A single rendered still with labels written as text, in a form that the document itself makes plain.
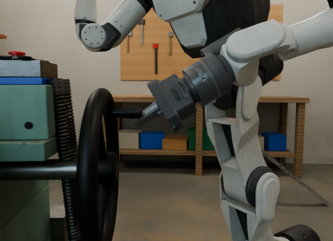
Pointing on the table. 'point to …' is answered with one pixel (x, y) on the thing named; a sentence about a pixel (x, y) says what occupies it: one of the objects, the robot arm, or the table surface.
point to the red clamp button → (16, 53)
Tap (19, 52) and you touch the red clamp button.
